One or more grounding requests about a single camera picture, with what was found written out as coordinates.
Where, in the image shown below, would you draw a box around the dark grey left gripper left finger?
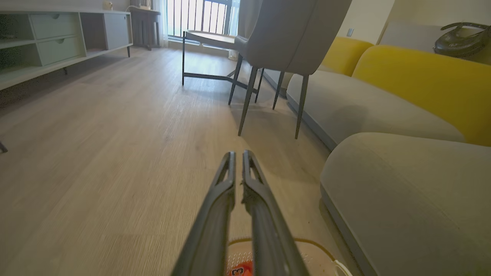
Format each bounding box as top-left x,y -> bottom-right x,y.
171,151 -> 237,276

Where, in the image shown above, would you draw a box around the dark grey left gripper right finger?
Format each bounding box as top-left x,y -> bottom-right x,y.
241,150 -> 310,276

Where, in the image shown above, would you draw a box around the white basket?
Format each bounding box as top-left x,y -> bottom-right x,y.
226,238 -> 354,276

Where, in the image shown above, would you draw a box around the grey fabric sofa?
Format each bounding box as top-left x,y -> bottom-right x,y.
263,68 -> 491,276

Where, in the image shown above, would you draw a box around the small yellow sofa cushion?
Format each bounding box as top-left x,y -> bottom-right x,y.
320,36 -> 375,77

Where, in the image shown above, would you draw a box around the grey upholstered chair dark legs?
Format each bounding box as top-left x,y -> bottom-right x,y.
228,0 -> 353,140

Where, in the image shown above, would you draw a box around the balcony window with railing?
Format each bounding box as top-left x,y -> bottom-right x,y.
166,0 -> 241,39

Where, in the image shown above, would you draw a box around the white sheer curtain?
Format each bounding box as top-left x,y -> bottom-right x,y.
153,0 -> 169,48

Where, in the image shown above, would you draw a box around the small dark slatted table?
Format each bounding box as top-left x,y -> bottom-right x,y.
129,8 -> 162,51

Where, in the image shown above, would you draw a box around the large yellow sofa cushion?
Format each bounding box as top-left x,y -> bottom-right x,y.
352,45 -> 491,147

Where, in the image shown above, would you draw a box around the white green TV cabinet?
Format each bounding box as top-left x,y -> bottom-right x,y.
0,10 -> 134,91

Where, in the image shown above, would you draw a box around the black metal frame side table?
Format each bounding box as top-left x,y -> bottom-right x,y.
181,30 -> 265,91

